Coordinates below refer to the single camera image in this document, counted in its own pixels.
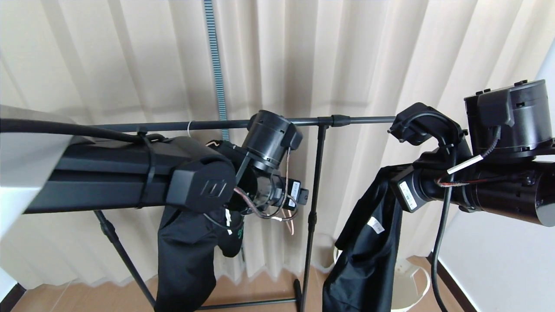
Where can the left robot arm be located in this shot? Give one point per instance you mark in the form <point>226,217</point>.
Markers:
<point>108,173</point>

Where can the black shorts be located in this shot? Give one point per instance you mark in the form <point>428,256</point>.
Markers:
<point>186,260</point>

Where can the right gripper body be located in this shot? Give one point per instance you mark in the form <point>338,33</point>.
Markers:
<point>498,190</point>

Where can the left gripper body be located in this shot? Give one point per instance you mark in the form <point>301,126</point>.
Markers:
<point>264,190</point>

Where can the black garment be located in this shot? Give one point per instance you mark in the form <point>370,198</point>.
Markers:
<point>368,260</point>

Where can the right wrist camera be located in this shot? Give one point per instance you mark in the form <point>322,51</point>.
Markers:
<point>416,121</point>

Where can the pink clothes hanger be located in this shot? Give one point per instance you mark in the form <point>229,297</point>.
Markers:
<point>190,126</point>
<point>292,227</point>

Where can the beige curtain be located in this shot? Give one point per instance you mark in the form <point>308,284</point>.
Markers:
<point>108,56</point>

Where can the white laundry basket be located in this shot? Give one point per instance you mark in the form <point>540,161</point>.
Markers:
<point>412,286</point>

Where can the black clothes rack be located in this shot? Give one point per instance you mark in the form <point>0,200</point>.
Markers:
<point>347,120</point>

